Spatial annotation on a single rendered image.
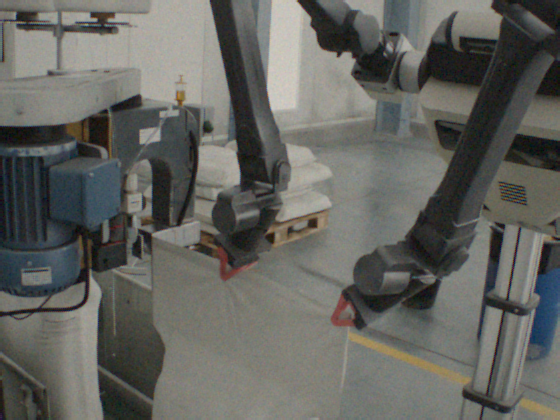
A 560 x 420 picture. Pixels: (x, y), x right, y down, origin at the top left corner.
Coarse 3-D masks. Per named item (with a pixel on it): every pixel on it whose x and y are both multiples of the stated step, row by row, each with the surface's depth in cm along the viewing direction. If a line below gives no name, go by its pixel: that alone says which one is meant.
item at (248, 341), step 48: (192, 288) 128; (240, 288) 119; (288, 288) 111; (192, 336) 131; (240, 336) 122; (288, 336) 112; (336, 336) 105; (192, 384) 125; (240, 384) 121; (288, 384) 114; (336, 384) 106
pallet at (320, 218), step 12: (144, 216) 457; (300, 216) 478; (312, 216) 483; (324, 216) 496; (276, 228) 449; (312, 228) 493; (324, 228) 500; (204, 240) 421; (276, 240) 453; (288, 240) 465; (216, 252) 413
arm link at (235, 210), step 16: (240, 176) 112; (288, 176) 109; (224, 192) 105; (240, 192) 105; (256, 192) 107; (272, 192) 108; (224, 208) 105; (240, 208) 105; (256, 208) 107; (224, 224) 105; (240, 224) 105
